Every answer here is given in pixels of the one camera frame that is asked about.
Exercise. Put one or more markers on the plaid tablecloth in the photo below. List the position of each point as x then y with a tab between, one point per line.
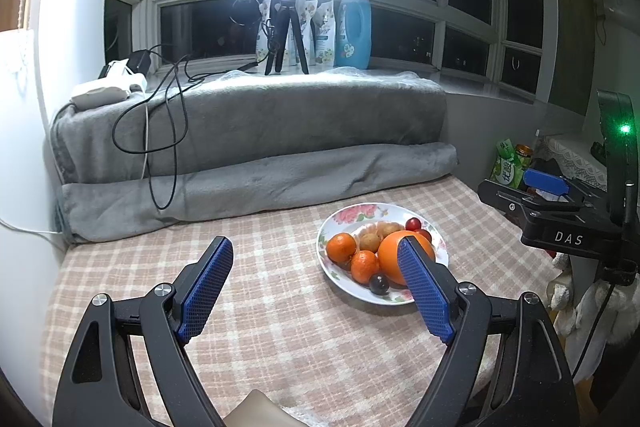
275	282

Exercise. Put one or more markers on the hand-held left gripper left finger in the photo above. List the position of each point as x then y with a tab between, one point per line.
207	287

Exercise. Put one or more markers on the blue detergent bottle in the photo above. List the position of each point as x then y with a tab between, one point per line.
352	37

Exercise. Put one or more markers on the white lace cloth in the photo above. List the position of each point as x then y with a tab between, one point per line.
570	157

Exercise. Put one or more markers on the white refill pouch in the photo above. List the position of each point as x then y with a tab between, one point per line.
262	42
305	14
325	37

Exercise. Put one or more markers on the black tripod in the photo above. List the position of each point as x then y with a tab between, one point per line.
286	22

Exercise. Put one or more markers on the brown longan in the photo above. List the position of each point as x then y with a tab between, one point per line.
370	241

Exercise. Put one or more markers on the large orange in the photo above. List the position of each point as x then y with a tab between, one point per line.
390	257

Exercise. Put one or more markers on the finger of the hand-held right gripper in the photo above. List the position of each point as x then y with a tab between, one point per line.
505	202
545	182

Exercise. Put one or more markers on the small red cherry tomato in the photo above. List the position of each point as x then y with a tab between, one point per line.
413	224

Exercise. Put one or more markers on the white plush toy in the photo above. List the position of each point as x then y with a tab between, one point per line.
600	312

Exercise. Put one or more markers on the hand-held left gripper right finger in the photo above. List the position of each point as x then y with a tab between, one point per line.
425	292

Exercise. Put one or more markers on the small mandarin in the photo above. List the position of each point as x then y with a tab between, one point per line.
364	266
341	247

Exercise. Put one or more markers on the rolled grey fleece blanket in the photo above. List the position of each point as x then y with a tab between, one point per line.
275	187

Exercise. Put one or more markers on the black power adapter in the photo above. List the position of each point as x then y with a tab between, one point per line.
141	61

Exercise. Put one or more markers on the dark purple grape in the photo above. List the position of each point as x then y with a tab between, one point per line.
379	284

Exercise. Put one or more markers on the green snack package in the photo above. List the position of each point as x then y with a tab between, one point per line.
505	162

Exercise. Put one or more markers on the white floral plate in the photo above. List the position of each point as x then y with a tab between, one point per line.
350	214

